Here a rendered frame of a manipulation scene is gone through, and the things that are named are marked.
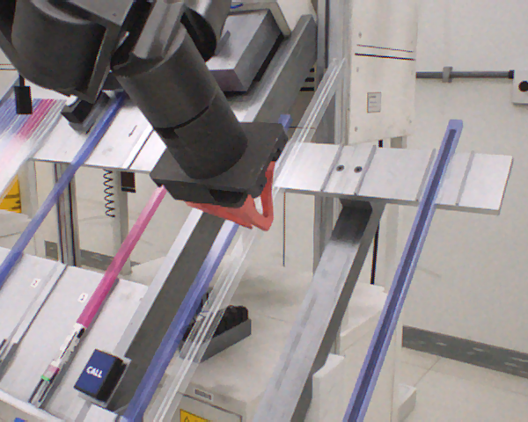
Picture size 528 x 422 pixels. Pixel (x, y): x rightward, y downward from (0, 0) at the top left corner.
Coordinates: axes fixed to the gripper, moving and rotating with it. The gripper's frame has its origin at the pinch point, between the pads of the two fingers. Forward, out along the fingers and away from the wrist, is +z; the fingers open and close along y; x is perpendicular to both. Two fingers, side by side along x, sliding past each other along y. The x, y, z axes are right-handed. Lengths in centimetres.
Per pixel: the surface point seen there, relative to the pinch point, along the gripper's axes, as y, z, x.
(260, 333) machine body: 33, 62, -12
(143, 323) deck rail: 21.3, 16.8, 6.9
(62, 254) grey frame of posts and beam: 92, 56, -16
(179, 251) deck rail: 21.2, 16.1, -3.3
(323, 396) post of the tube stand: -3.3, 19.4, 8.5
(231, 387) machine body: 25, 48, 4
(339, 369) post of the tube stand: -3.3, 20.7, 4.8
